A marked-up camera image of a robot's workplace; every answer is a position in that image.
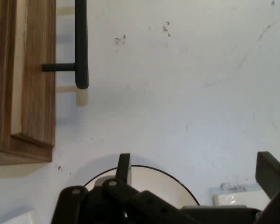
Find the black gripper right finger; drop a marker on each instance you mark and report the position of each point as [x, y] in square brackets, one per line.
[275, 182]

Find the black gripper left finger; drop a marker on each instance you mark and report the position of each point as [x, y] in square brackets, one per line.
[121, 200]

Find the white plate with black rim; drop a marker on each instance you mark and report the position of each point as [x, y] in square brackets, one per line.
[158, 186]

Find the white ceramic cutlery rest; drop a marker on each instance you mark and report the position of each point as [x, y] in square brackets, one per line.
[235, 198]

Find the brown wooden cabinet box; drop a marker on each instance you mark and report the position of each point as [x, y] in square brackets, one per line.
[0, 70]

